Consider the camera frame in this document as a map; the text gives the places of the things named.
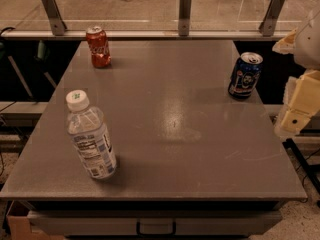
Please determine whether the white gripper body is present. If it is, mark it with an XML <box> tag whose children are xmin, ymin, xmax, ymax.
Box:
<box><xmin>294</xmin><ymin>9</ymin><xmax>320</xmax><ymax>70</ymax></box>

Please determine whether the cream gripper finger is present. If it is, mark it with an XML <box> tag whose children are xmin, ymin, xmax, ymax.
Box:
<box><xmin>272</xmin><ymin>29</ymin><xmax>297</xmax><ymax>55</ymax></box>
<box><xmin>274</xmin><ymin>70</ymin><xmax>320</xmax><ymax>137</ymax></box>

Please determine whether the blue pepsi can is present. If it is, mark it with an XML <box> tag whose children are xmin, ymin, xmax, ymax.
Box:
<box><xmin>228</xmin><ymin>52</ymin><xmax>263</xmax><ymax>99</ymax></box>

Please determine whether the red coke can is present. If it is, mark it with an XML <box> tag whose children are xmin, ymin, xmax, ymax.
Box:
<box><xmin>86</xmin><ymin>26</ymin><xmax>111</xmax><ymax>68</ymax></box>

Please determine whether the black stand leg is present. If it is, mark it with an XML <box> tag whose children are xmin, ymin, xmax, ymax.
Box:
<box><xmin>283</xmin><ymin>138</ymin><xmax>320</xmax><ymax>194</ymax></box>

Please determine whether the grey table drawer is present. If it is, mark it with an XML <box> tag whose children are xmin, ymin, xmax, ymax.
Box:
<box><xmin>27</xmin><ymin>211</ymin><xmax>282</xmax><ymax>237</ymax></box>

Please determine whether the clear plastic water bottle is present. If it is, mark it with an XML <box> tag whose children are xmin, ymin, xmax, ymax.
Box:
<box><xmin>66</xmin><ymin>90</ymin><xmax>117</xmax><ymax>180</ymax></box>

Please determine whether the cardboard box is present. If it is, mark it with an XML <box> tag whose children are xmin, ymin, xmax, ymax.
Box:
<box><xmin>6</xmin><ymin>201</ymin><xmax>64</xmax><ymax>240</ymax></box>

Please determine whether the right metal railing bracket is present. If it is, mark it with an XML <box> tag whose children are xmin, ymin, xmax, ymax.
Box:
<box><xmin>259</xmin><ymin>0</ymin><xmax>285</xmax><ymax>37</ymax></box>

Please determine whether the metal railing bracket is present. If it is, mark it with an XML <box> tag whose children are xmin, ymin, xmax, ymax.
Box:
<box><xmin>41</xmin><ymin>0</ymin><xmax>66</xmax><ymax>36</ymax></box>
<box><xmin>178</xmin><ymin>0</ymin><xmax>192</xmax><ymax>36</ymax></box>
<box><xmin>259</xmin><ymin>0</ymin><xmax>285</xmax><ymax>37</ymax></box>

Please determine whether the middle metal railing bracket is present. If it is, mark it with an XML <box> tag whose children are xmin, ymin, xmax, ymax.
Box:
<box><xmin>178</xmin><ymin>0</ymin><xmax>192</xmax><ymax>36</ymax></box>

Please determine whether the black drawer handle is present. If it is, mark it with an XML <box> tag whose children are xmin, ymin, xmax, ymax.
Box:
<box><xmin>136</xmin><ymin>218</ymin><xmax>176</xmax><ymax>237</ymax></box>

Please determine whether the left metal railing bracket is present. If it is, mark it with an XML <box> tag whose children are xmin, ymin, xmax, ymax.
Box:
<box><xmin>41</xmin><ymin>0</ymin><xmax>66</xmax><ymax>36</ymax></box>

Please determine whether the horizontal metal rail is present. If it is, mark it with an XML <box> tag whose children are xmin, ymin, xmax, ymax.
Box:
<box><xmin>2</xmin><ymin>30</ymin><xmax>289</xmax><ymax>40</ymax></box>

